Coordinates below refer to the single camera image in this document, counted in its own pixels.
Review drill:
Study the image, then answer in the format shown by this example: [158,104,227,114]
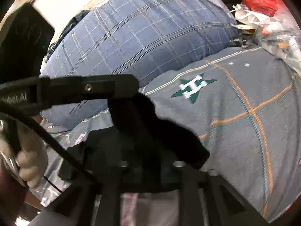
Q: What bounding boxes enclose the person's left hand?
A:
[0,120,49,189]

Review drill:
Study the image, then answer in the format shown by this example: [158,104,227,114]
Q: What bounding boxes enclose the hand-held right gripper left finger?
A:
[59,160,128,226]

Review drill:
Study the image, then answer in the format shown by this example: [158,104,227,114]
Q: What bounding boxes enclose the black object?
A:
[0,4,56,83]

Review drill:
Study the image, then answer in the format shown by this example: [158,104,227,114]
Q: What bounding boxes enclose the grey star print bedsheet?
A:
[68,47,301,223]

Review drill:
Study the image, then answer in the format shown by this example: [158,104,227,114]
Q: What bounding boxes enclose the white tote bag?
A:
[229,3,262,31]

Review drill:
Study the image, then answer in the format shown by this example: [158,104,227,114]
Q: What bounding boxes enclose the clear plastic bag of supplies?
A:
[256,16,301,69]

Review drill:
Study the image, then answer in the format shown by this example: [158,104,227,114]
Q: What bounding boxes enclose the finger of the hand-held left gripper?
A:
[39,74,140,111]

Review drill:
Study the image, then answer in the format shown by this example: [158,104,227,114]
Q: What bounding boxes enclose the black pants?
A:
[81,92,210,193]

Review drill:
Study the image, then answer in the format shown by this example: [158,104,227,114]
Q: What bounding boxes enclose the black cable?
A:
[0,108,100,186]

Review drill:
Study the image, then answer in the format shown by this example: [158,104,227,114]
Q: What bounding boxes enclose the black strap with buckle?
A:
[229,36,252,49]

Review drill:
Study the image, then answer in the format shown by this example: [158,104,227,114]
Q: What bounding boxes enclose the red plastic bag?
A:
[239,0,285,17]

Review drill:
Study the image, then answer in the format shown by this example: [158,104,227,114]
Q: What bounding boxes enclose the blue plaid pillow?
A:
[40,0,239,130]

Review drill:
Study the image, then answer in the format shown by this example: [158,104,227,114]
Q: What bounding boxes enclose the silver plastic wrap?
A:
[0,115,94,206]

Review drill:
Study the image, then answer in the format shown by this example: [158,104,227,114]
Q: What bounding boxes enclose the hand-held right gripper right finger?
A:
[173,160,271,226]

